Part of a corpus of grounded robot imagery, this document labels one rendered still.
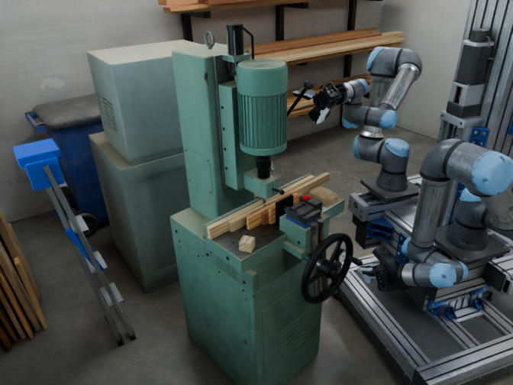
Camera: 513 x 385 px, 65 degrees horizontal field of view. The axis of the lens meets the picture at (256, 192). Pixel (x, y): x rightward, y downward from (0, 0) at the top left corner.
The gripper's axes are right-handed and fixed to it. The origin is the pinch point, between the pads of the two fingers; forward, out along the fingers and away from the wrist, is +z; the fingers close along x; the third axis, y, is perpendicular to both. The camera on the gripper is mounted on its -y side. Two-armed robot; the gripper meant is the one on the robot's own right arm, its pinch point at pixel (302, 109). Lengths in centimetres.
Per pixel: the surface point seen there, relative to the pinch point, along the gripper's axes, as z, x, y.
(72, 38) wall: -6, -188, -143
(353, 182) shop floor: -181, 9, -161
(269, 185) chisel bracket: 14.6, 14.1, -23.2
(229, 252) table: 40, 28, -33
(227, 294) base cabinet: 35, 38, -63
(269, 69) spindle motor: 16.3, -11.2, 13.3
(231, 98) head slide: 19.5, -16.6, -6.1
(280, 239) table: 20.0, 33.5, -29.5
